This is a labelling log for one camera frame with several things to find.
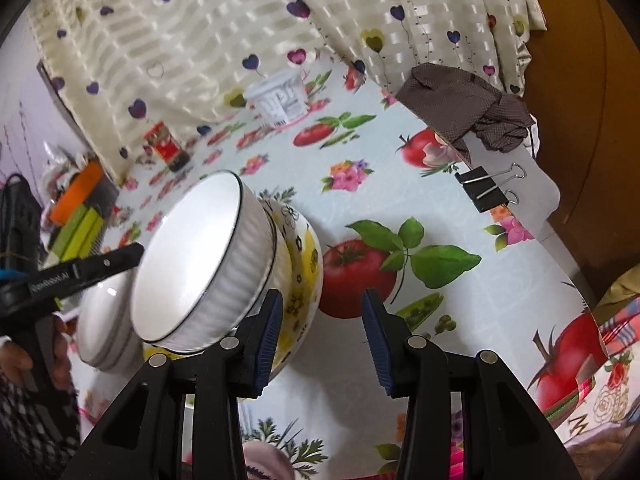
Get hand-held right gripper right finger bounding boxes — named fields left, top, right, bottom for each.
left=361, top=287, right=583, bottom=480

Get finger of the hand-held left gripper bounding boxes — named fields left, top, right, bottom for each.
left=75, top=242, right=146, bottom=287

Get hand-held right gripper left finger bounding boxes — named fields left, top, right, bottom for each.
left=60, top=287, right=285, bottom=480

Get white plate with black rim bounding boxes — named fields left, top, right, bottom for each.
left=77, top=270, right=143, bottom=361
left=82, top=330, right=145, bottom=368
left=87, top=340, right=146, bottom=374

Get yellow floral bowl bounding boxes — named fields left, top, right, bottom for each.
left=145, top=197, right=323, bottom=386

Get person's left forearm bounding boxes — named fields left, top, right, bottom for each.
left=0, top=380, right=83, bottom=480

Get person's left hand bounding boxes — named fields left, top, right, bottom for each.
left=0, top=317, right=76, bottom=391

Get orange tub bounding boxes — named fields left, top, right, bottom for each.
left=50, top=162, right=106, bottom=224

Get crumpled plastic bags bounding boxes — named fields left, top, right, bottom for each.
left=42, top=147, right=88, bottom=183

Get red label sauce jar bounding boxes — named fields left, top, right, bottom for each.
left=144, top=121, right=190, bottom=172

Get black binder clip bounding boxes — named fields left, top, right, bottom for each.
left=454, top=162, right=527, bottom=212

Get white plastic container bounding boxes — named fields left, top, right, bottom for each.
left=247, top=70, right=308, bottom=128

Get heart print curtain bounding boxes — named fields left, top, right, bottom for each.
left=27, top=0, right=548, bottom=186

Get plaid cloth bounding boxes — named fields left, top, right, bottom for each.
left=240, top=297, right=640, bottom=480

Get brown checked cloth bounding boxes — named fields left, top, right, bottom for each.
left=395, top=64, right=533, bottom=155

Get black strap with cable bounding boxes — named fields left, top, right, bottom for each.
left=0, top=172, right=46, bottom=281

